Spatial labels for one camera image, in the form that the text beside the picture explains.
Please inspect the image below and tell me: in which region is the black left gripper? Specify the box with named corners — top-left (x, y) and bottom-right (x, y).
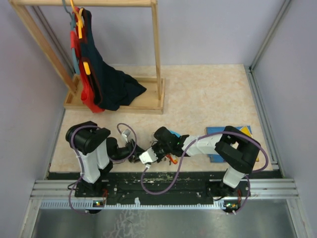
top-left (111, 138), bottom-right (146, 163)

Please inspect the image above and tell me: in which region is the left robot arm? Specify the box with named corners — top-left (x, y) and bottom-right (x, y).
top-left (65, 121), bottom-right (138, 197)

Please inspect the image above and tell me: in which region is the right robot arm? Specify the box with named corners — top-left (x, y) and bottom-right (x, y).
top-left (142, 126), bottom-right (261, 196)

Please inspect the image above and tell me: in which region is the dark navy garment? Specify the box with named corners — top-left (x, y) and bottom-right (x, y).
top-left (79, 8), bottom-right (147, 111)

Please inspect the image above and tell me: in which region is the red garment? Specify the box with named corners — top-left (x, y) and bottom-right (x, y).
top-left (69, 7), bottom-right (106, 114)

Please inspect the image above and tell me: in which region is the blue yellow booklet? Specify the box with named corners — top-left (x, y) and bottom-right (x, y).
top-left (206, 125), bottom-right (252, 163)

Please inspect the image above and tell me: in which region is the teal hanger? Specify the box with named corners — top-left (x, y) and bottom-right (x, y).
top-left (62, 0), bottom-right (80, 75)

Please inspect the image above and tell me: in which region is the yellow hanger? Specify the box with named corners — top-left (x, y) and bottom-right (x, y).
top-left (70, 0), bottom-right (84, 66)

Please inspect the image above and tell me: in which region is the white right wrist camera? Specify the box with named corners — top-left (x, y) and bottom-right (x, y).
top-left (139, 147), bottom-right (158, 164)

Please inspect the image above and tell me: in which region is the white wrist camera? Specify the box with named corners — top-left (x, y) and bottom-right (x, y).
top-left (139, 147), bottom-right (158, 164)
top-left (121, 129), bottom-right (131, 141)

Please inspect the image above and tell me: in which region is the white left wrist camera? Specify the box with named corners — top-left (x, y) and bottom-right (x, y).
top-left (121, 129), bottom-right (131, 141)

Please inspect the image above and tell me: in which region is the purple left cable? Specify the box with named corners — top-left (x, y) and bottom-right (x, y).
top-left (68, 122), bottom-right (138, 215)

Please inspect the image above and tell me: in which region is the purple cable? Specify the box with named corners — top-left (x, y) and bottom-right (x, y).
top-left (140, 131), bottom-right (269, 215)
top-left (68, 122), bottom-right (138, 215)

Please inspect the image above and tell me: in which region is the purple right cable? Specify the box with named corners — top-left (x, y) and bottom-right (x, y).
top-left (140, 131), bottom-right (269, 215)

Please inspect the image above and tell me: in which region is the aluminium corner rail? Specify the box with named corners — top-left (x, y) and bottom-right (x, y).
top-left (248, 0), bottom-right (293, 72)

